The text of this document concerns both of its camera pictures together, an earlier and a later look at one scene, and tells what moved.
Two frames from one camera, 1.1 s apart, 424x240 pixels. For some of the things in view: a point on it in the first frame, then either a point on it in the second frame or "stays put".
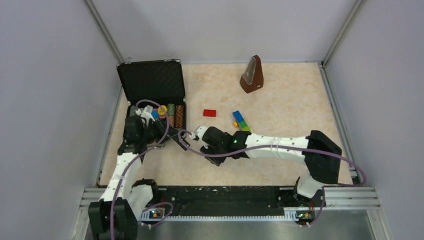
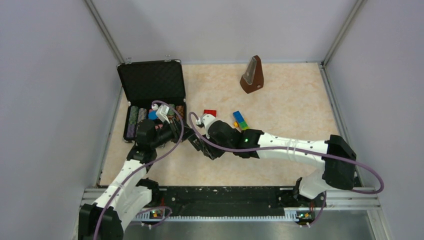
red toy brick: x=210 y=113 stays put
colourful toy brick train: x=240 y=122 stays put
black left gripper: x=161 y=125 to x=175 y=127
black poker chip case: x=159 y=84 stays put
